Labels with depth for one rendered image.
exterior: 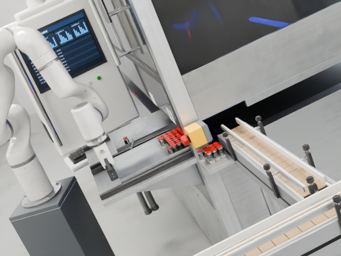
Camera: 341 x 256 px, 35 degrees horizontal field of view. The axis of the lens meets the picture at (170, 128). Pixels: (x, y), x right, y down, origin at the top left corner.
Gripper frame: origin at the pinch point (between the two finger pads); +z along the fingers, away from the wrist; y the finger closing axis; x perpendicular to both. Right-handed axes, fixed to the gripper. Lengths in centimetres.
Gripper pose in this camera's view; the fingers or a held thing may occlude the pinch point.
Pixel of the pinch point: (112, 174)
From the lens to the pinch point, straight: 221.5
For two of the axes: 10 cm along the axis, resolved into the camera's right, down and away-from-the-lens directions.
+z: 3.6, 8.7, 3.4
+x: -9.0, 4.2, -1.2
